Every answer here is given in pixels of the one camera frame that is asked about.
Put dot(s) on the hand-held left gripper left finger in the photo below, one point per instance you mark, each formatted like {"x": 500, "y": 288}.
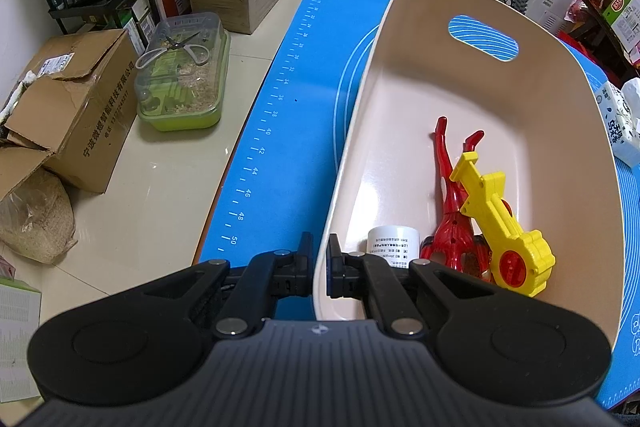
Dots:
{"x": 300, "y": 267}

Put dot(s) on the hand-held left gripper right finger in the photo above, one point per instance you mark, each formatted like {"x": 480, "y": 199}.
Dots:
{"x": 336, "y": 272}

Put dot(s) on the white pill bottle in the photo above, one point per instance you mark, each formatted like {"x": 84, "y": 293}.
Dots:
{"x": 392, "y": 244}

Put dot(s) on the red plastic toy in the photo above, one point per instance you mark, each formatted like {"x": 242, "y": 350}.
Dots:
{"x": 452, "y": 217}

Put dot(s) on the yellow plastic toy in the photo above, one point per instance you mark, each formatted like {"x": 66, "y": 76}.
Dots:
{"x": 505, "y": 227}

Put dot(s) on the beige plastic basket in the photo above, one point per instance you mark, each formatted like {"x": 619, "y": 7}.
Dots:
{"x": 410, "y": 107}

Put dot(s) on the blue silicone mat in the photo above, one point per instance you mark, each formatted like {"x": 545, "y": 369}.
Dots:
{"x": 300, "y": 107}

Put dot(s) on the green clear pet cage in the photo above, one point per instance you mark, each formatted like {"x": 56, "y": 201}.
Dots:
{"x": 185, "y": 102}

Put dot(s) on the torn cardboard box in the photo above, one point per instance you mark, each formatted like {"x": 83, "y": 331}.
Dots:
{"x": 85, "y": 122}

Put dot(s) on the bag of wood shavings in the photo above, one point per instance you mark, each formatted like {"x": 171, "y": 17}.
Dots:
{"x": 35, "y": 222}

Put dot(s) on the white printed carton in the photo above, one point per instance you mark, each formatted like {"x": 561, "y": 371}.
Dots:
{"x": 17, "y": 342}

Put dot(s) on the white tissue box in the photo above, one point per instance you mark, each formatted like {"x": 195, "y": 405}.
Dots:
{"x": 620, "y": 127}

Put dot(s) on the dark wooden side table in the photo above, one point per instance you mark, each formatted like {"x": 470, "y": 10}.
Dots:
{"x": 605, "y": 52}

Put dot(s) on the green and white carton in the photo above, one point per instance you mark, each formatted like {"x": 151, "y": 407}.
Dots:
{"x": 622, "y": 12}

